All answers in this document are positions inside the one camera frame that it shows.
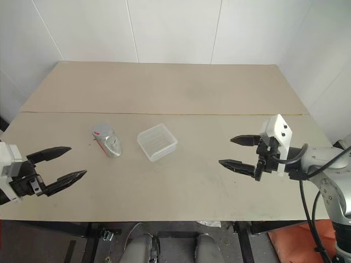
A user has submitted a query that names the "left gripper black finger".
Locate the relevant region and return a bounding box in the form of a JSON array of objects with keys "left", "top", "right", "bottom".
[
  {"left": 43, "top": 170, "right": 88, "bottom": 197},
  {"left": 26, "top": 146, "right": 72, "bottom": 168}
]

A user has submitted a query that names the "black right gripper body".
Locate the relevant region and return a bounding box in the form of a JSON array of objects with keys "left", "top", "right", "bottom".
[{"left": 254, "top": 136, "right": 280, "bottom": 182}]

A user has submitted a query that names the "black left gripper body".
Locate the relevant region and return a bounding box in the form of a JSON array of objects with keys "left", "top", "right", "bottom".
[{"left": 9, "top": 160, "right": 47, "bottom": 199}]

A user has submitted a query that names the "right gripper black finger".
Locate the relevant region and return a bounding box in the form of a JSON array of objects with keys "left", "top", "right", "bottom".
[
  {"left": 218, "top": 159, "right": 259, "bottom": 179},
  {"left": 230, "top": 134, "right": 262, "bottom": 148}
]

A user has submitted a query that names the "clear square plastic container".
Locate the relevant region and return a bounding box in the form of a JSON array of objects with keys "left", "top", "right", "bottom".
[{"left": 137, "top": 123, "right": 179, "bottom": 163}]

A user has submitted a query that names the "crumpled white paper scrap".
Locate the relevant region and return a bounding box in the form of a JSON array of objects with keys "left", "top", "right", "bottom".
[{"left": 195, "top": 219, "right": 222, "bottom": 228}]

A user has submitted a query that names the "silver metal clamp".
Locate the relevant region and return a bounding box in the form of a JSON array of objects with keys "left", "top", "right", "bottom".
[{"left": 99, "top": 228, "right": 115, "bottom": 242}]

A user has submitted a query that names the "white object behind table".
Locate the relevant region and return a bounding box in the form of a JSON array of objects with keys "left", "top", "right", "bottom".
[{"left": 332, "top": 138, "right": 351, "bottom": 151}]

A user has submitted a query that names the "orange block under table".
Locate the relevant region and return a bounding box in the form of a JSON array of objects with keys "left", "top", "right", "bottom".
[{"left": 267, "top": 220, "right": 338, "bottom": 263}]

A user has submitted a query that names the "grey rounded robot leg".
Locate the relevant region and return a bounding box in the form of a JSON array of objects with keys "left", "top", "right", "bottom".
[
  {"left": 194, "top": 232, "right": 220, "bottom": 263},
  {"left": 122, "top": 232, "right": 160, "bottom": 263}
]

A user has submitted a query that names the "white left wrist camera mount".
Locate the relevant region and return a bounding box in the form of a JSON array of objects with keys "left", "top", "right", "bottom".
[{"left": 0, "top": 141, "right": 23, "bottom": 204}]

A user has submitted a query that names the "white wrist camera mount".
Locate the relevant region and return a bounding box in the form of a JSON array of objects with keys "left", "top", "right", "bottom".
[
  {"left": 259, "top": 113, "right": 294, "bottom": 176},
  {"left": 0, "top": 141, "right": 23, "bottom": 204}
]

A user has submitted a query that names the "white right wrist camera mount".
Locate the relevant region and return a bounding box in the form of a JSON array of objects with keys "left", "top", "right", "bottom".
[{"left": 259, "top": 113, "right": 294, "bottom": 176}]

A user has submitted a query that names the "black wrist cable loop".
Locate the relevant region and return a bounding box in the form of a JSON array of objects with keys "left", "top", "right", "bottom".
[{"left": 269, "top": 143, "right": 309, "bottom": 165}]

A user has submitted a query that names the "black table frame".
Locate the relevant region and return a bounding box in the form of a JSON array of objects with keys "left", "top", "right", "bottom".
[{"left": 0, "top": 219, "right": 310, "bottom": 263}]

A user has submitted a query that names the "long black arm cable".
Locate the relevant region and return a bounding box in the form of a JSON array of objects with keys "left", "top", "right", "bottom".
[{"left": 298, "top": 145, "right": 351, "bottom": 263}]

